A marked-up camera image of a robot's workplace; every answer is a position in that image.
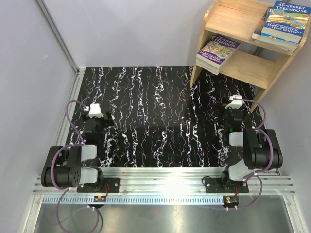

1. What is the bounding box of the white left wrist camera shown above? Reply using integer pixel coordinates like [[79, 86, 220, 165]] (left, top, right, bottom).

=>
[[83, 103, 104, 119]]

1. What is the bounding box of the green paperback book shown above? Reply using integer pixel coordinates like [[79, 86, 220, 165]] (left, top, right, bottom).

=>
[[196, 58, 221, 71]]

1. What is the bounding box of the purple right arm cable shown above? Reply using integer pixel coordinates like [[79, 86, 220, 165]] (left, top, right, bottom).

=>
[[239, 98, 277, 209]]

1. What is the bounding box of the wooden bookshelf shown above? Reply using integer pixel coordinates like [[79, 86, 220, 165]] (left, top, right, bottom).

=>
[[197, 0, 311, 111]]

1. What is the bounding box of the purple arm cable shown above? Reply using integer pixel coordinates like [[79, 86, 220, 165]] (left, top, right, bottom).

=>
[[50, 100, 103, 230], [239, 98, 277, 209]]

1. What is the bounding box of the aluminium mounting rail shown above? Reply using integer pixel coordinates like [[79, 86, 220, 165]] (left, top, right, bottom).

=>
[[33, 167, 296, 195]]

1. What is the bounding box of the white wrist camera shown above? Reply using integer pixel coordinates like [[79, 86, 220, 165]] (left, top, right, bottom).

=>
[[225, 95, 243, 109], [83, 103, 104, 119]]

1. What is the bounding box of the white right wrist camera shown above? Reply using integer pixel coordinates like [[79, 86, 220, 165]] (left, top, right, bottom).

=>
[[225, 95, 243, 109]]

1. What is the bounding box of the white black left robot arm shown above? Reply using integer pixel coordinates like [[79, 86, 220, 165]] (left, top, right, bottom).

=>
[[40, 112, 114, 193]]

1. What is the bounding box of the blue paperback book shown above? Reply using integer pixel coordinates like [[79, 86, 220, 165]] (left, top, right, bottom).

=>
[[259, 6, 302, 50]]

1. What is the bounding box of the blue 26-storey treehouse book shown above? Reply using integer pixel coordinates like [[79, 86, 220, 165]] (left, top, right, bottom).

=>
[[196, 64, 220, 75]]

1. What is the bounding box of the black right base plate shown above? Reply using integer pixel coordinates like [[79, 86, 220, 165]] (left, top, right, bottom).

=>
[[202, 176, 249, 194]]

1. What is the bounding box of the purple 52-storey treehouse book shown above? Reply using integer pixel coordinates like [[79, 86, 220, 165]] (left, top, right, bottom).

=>
[[196, 34, 241, 69]]

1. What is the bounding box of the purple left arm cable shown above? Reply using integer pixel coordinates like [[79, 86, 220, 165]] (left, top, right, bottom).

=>
[[50, 100, 103, 230]]

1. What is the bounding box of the blue 91-storey treehouse book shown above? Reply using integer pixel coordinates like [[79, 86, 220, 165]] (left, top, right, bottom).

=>
[[261, 0, 311, 43]]

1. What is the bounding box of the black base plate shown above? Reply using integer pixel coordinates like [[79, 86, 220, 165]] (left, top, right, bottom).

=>
[[202, 176, 249, 194], [77, 177, 120, 193]]

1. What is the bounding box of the slotted cable duct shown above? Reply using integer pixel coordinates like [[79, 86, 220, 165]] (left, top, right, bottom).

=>
[[42, 194, 237, 205]]

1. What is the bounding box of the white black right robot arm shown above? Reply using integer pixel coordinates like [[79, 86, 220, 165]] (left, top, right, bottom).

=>
[[219, 109, 283, 193]]

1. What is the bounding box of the dark tale of two cities book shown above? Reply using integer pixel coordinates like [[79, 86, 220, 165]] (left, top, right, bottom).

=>
[[251, 11, 294, 52]]

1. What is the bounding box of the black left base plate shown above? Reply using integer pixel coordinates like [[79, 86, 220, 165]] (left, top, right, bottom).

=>
[[77, 177, 120, 193]]

